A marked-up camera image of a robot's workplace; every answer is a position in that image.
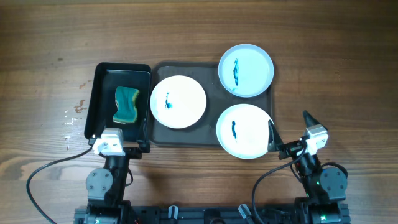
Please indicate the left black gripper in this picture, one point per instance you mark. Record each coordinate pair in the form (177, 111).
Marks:
(134, 152)

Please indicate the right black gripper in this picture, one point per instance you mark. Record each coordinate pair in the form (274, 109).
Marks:
(275, 140)

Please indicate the green yellow sponge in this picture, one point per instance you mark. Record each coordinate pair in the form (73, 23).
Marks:
(125, 99)

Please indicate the white plate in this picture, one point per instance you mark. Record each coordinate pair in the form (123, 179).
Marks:
(242, 131)
(178, 102)

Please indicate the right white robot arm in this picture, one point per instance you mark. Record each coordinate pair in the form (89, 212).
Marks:
(324, 184)

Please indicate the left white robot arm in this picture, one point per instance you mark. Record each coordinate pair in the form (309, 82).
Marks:
(106, 188)

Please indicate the large dark serving tray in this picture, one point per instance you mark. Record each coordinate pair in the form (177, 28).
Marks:
(203, 132)

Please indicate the black water basin tray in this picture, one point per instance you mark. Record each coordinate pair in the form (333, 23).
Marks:
(109, 76)

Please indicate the pale blue plate top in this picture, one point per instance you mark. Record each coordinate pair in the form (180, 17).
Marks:
(246, 70)

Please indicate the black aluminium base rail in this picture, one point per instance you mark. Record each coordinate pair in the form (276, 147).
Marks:
(211, 214)

